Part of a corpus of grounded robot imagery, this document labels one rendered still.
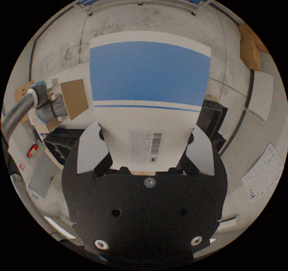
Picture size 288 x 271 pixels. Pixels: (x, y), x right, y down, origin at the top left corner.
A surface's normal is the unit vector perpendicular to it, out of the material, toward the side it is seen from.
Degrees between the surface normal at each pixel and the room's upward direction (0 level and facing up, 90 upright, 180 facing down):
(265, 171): 90
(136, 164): 0
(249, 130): 90
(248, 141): 90
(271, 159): 90
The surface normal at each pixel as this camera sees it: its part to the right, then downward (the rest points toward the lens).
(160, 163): 0.00, 0.53
